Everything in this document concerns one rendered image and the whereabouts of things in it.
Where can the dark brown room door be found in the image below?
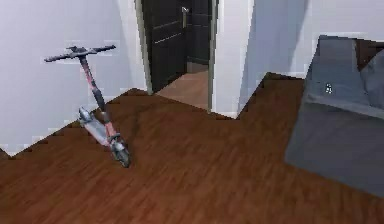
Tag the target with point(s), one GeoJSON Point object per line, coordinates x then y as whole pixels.
{"type": "Point", "coordinates": [166, 43]}

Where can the small white remote control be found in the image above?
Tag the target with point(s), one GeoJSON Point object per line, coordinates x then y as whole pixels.
{"type": "Point", "coordinates": [328, 88]}

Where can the grey pillow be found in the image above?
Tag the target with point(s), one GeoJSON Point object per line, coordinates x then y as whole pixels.
{"type": "Point", "coordinates": [375, 80]}

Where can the grey and red kick scooter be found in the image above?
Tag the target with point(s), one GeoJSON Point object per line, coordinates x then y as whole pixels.
{"type": "Point", "coordinates": [96, 128]}

